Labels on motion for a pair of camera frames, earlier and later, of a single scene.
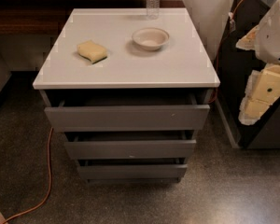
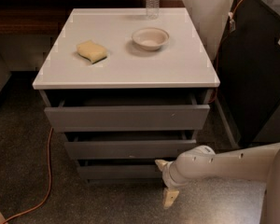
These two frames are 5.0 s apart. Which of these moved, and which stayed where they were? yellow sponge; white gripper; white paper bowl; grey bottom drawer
Moved: white gripper
Stayed: yellow sponge; white paper bowl; grey bottom drawer
